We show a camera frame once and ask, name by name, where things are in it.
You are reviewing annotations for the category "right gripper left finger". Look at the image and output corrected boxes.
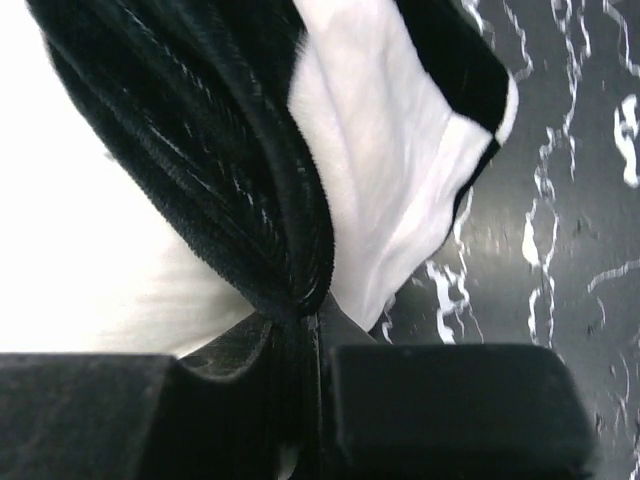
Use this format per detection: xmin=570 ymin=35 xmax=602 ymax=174
xmin=1 ymin=321 xmax=276 ymax=479

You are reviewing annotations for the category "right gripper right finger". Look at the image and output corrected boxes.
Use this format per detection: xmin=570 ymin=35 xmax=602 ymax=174
xmin=314 ymin=299 xmax=598 ymax=479

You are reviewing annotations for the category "black white checkered pillowcase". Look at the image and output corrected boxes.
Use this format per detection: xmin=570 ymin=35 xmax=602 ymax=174
xmin=24 ymin=0 xmax=520 ymax=480

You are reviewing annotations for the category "white pillow insert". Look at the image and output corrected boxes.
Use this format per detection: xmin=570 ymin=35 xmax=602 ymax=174
xmin=1 ymin=1 xmax=252 ymax=357

